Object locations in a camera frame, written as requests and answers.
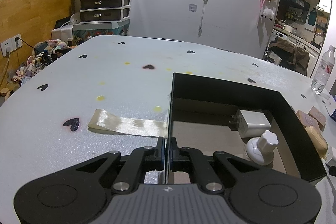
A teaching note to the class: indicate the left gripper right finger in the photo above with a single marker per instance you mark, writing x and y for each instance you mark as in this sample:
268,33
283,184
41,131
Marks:
193,162

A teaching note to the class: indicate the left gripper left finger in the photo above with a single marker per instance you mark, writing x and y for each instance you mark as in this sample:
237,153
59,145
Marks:
137,164

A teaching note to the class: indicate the black storage box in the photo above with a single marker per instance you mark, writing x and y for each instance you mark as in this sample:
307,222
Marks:
206,100

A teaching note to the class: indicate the white wall charger cube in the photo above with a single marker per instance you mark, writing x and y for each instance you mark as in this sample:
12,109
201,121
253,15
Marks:
250,124

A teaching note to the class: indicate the white suction cup hook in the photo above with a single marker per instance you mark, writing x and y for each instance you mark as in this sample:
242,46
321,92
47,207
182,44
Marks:
260,150

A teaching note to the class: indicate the pink compact box front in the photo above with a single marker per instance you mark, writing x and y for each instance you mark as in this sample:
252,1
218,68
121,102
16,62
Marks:
307,120

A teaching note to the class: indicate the pink compact box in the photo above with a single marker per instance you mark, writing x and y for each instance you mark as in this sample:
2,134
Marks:
318,116
307,120

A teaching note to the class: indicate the gold earbuds case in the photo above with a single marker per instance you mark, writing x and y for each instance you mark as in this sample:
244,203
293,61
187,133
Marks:
318,141

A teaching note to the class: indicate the cream satin ribbon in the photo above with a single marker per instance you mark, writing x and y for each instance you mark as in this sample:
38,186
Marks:
107,123

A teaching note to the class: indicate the pile of plush toys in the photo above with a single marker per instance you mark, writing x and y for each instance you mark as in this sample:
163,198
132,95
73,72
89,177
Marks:
43,54

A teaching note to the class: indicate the brown jacket on chair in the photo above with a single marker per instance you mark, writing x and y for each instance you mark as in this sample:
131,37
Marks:
292,57

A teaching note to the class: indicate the purple tissue box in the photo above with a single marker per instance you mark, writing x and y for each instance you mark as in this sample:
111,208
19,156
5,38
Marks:
331,107

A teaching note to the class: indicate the white three-drawer cabinet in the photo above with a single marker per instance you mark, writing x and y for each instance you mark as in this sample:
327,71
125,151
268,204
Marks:
104,10

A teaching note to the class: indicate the white plush sheep toy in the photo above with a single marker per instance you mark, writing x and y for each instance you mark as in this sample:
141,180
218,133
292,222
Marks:
267,14

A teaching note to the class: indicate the clear water bottle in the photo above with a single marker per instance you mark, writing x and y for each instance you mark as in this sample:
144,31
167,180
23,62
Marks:
324,71

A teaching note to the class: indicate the white wall power outlet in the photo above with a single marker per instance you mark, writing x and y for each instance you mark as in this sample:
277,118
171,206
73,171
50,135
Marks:
11,44

